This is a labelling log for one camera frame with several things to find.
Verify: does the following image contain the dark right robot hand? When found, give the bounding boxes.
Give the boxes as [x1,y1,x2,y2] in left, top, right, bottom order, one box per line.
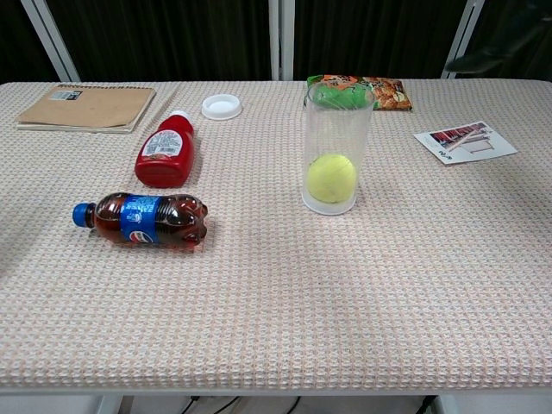
[444,46,512,74]

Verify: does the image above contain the yellow tennis ball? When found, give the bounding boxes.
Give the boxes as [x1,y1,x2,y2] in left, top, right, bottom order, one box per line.
[306,153,358,204]

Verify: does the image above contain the clear plastic tube container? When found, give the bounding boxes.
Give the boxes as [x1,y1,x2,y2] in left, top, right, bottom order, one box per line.
[300,80,376,216]

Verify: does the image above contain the white printed paper card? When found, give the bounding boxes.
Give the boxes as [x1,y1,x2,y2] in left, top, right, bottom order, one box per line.
[413,120,518,166]

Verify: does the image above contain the green orange snack bag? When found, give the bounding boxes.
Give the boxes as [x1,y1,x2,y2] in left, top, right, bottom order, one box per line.
[306,73,414,112]

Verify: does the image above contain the white round plastic lid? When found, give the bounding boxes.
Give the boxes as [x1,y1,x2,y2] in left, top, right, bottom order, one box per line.
[201,93,243,122]

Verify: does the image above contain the beige waffle-weave tablecloth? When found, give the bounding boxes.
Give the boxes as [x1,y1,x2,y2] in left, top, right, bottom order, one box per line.
[0,78,552,391]

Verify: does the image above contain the dark pleated curtain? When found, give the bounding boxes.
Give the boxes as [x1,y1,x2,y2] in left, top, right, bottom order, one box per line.
[0,0,552,85]

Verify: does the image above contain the red ketchup squeeze bottle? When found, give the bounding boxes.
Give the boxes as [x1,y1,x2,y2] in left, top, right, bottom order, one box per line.
[134,110,196,189]

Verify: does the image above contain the Pepsi cola plastic bottle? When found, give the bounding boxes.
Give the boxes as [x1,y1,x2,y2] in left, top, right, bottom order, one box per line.
[72,191,210,254]

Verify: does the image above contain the brown kraft spiral notebook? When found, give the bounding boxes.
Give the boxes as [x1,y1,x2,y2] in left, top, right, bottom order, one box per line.
[16,83,158,135]

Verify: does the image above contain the white slanted metal frame post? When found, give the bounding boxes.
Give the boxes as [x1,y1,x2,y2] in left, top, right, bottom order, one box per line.
[20,0,82,84]
[440,0,486,80]

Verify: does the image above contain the white upright metal frame post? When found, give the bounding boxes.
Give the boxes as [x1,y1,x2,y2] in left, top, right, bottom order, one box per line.
[267,0,296,82]

